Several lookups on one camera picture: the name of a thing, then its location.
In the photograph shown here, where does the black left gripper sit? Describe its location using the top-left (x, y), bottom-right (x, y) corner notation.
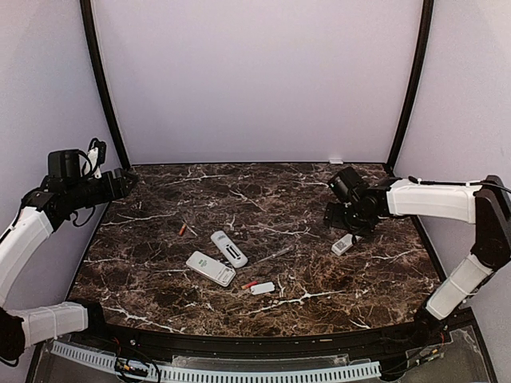
top-left (65, 168), bottom-right (137, 209)

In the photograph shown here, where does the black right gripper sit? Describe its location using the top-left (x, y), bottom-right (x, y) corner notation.
top-left (322, 201), bottom-right (375, 239)

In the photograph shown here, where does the slim white remote control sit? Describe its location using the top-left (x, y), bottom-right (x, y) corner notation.
top-left (331, 234), bottom-right (355, 256)

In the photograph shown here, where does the clear handle screwdriver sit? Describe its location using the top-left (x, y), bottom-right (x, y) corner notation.
top-left (258, 245), bottom-right (295, 263)

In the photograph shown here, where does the white battery cover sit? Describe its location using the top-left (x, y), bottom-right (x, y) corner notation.
top-left (250, 282), bottom-right (275, 295)

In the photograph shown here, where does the white remote with compartment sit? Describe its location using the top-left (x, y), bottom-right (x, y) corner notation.
top-left (211, 231), bottom-right (248, 269)

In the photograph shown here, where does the white remote with green buttons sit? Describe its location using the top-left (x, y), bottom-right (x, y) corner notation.
top-left (186, 251), bottom-right (236, 287)

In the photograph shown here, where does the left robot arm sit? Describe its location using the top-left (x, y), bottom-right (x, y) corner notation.
top-left (1, 140), bottom-right (138, 367)

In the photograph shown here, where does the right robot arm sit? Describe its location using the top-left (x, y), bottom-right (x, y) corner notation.
top-left (323, 167), bottom-right (510, 346)

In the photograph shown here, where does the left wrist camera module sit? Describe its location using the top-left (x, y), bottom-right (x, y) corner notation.
top-left (83, 137), bottom-right (107, 179)

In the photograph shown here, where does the black front rail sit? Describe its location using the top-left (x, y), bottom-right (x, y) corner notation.
top-left (47, 309), bottom-right (476, 364)

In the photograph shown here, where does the white slotted cable duct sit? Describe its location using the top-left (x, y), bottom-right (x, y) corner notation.
top-left (50, 341), bottom-right (381, 382)

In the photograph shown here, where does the black right frame post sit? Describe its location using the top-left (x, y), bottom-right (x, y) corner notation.
top-left (385, 0), bottom-right (434, 175)

